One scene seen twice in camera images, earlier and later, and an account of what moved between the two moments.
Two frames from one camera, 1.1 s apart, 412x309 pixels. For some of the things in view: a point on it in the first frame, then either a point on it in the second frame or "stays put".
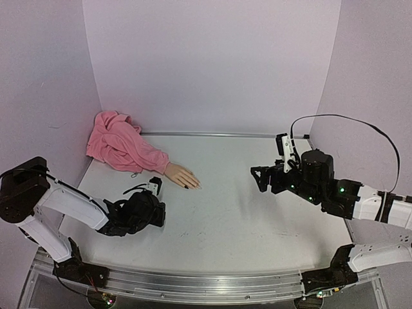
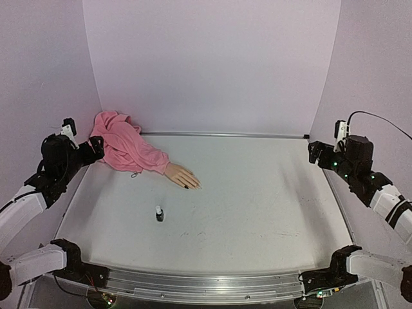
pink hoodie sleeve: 115,139 stays put
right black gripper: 270,178 → 318,154
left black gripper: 159,220 → 99,150
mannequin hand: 183,176 stays put
